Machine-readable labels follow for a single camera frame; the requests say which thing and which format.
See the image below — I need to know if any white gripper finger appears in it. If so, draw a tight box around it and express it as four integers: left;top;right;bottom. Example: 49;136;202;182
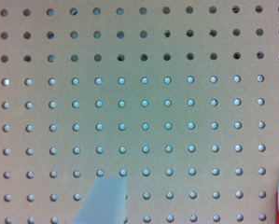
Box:
72;177;126;224

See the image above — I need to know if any brown perforated pegboard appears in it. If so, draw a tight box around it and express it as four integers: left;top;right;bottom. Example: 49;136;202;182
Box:
0;0;279;224

